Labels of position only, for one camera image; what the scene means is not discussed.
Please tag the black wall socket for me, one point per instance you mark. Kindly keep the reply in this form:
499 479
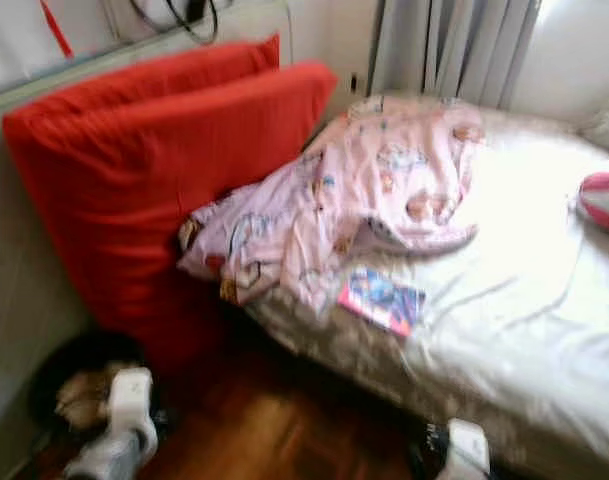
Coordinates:
353 82

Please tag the pink blue comic book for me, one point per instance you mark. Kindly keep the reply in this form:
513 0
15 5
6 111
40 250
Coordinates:
384 300

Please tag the white quilted upright mattress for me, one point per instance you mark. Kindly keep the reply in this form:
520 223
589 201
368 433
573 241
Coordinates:
14 260

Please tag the grey pleated curtain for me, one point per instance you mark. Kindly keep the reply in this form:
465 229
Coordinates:
444 50

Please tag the red white blue bolster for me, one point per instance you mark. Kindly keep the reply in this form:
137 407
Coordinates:
604 200

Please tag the red hanging tassel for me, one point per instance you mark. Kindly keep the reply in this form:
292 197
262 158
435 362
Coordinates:
56 30

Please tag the large red cushion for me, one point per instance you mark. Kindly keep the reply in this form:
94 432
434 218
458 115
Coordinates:
134 200

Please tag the black round waste bin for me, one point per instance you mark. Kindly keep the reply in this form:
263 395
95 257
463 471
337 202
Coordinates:
59 355

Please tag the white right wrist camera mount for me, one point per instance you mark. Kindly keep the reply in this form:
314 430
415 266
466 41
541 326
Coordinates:
467 450

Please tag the pink cartoon print blanket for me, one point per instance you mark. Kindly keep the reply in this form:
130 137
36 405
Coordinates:
374 170

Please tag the thin red cushion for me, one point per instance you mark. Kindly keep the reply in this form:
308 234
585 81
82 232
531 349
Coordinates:
174 72

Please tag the beige floral bed sheet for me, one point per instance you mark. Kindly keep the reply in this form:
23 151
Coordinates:
514 290

